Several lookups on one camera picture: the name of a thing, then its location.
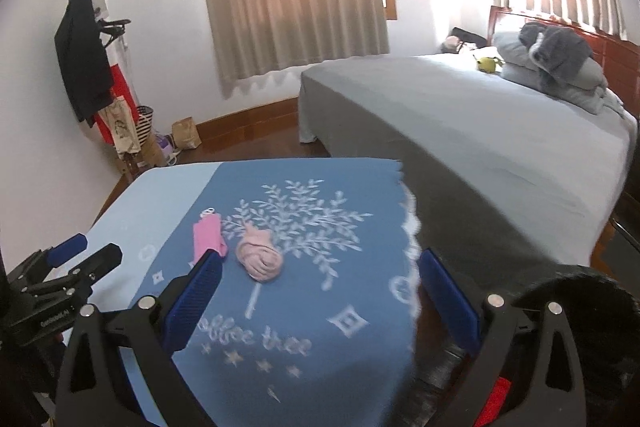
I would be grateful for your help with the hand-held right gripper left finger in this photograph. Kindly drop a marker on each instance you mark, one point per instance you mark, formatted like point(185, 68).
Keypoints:
point(195, 302)

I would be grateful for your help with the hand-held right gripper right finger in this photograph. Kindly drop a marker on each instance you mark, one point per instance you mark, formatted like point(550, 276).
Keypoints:
point(447, 302)

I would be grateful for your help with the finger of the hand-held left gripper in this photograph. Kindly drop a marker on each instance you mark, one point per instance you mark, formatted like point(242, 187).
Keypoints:
point(102, 258)
point(67, 247)

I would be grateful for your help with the pink fabric item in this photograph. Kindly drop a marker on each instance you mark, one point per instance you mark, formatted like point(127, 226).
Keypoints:
point(207, 237)

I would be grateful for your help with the pink knotted cloth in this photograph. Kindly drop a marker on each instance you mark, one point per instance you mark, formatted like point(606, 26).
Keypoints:
point(260, 259)

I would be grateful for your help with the cardboard box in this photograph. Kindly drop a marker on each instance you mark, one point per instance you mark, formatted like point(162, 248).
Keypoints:
point(145, 159)

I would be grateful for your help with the blue printed blanket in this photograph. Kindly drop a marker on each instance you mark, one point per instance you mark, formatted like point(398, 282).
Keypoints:
point(320, 332)

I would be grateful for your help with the beige tote bag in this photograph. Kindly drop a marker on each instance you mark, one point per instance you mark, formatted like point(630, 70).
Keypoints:
point(120, 127)

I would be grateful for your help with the striped bag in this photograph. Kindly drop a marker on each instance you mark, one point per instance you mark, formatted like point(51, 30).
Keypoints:
point(145, 127)

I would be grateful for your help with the brown paper bag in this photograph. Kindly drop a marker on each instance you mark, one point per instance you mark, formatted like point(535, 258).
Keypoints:
point(186, 133)

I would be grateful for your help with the red garment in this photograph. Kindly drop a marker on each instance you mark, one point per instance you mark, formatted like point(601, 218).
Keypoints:
point(120, 87)

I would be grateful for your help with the grey bed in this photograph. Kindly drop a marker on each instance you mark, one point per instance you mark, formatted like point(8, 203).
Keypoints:
point(450, 132)

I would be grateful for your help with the black coat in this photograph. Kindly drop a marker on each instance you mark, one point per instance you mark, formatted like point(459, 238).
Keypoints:
point(82, 62)

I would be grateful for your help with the yellow plush toy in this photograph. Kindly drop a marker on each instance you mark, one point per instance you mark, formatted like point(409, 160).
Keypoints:
point(486, 64)

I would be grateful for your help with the grey pillows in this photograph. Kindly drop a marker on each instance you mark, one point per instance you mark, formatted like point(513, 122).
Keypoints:
point(565, 79)

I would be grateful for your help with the pink plush toy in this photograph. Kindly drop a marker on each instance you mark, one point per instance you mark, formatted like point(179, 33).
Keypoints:
point(451, 44)

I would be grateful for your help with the black bag on bed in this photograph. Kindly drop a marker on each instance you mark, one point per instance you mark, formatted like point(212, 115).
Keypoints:
point(470, 37)

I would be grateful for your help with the dark grey folded blanket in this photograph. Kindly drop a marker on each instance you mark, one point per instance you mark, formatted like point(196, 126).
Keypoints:
point(555, 47)

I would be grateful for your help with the wooden headboard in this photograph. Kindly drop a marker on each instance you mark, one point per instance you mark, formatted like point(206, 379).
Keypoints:
point(620, 57)

